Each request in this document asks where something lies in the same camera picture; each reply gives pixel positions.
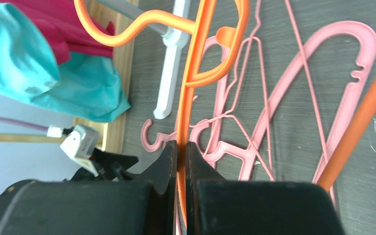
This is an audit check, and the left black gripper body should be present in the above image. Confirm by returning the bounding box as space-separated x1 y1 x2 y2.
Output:
70 149 139 181

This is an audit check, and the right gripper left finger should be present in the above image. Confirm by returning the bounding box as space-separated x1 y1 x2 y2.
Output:
0 141 178 235

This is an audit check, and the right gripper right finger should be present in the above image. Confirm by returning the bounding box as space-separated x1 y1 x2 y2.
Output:
186 142 344 235

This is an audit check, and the wooden clothes rack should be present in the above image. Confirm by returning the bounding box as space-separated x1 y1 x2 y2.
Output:
0 0 140 154

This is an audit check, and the left thick pink hanger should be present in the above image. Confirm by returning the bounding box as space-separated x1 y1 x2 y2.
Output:
141 119 176 152

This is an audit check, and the thick pink hanger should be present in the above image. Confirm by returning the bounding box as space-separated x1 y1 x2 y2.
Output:
141 119 176 152
188 21 376 205

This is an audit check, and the teal t-shirt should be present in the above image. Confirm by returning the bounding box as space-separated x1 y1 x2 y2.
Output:
0 3 130 122

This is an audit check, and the white metal clothes rack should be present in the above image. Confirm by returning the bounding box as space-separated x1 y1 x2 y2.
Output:
99 0 189 119

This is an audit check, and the magenta garment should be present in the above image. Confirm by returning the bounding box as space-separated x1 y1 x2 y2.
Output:
0 0 113 64

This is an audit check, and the right thick pink hanger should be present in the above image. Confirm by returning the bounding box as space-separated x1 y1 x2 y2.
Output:
188 21 376 205

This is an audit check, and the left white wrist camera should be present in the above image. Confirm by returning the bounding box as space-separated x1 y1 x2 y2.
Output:
47 124 100 177

